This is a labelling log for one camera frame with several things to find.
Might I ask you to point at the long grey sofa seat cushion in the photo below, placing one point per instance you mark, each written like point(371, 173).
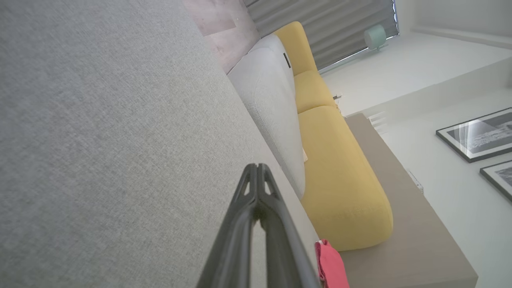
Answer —
point(272, 116)

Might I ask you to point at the short grey sofa seat cushion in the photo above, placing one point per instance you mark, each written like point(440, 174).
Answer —
point(276, 50)

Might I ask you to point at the large black framed picture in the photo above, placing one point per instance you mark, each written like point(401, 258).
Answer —
point(480, 134)

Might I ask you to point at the grey pleated curtain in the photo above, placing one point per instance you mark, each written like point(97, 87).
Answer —
point(320, 28)

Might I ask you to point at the large yellow sofa back cushion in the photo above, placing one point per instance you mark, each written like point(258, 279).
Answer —
point(340, 180)

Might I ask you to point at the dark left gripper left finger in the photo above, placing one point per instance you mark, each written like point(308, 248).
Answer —
point(236, 240)

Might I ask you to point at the tan flat paper piece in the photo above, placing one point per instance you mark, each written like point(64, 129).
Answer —
point(305, 155)

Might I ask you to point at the medium yellow sofa back cushion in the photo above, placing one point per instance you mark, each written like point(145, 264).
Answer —
point(314, 92)

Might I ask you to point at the yellow sofa end back cushion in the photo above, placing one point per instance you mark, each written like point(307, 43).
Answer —
point(296, 46)

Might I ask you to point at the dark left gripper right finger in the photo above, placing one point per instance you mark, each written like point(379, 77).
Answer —
point(284, 248)

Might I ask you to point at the small red folded garment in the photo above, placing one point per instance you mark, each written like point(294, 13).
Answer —
point(331, 266)

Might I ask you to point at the mint green round lamp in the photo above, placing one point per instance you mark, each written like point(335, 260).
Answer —
point(374, 36)

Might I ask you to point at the black remote control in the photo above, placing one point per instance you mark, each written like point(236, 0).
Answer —
point(286, 60)

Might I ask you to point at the beige low partition behind sofa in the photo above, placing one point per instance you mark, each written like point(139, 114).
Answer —
point(404, 224)

